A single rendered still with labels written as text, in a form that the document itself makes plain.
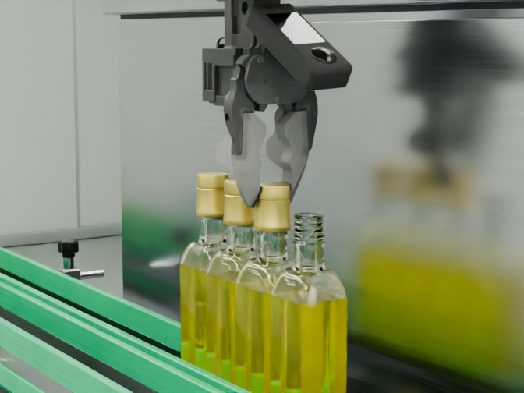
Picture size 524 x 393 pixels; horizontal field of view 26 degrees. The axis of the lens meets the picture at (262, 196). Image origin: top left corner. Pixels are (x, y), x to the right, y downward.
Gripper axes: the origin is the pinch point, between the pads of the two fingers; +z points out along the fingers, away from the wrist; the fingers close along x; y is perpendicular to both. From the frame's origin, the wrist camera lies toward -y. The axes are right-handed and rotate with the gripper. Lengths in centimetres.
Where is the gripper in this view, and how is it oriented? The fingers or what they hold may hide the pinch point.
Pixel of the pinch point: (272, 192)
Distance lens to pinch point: 108.9
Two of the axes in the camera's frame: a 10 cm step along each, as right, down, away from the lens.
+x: -8.3, 0.8, -5.5
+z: 0.0, 9.9, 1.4
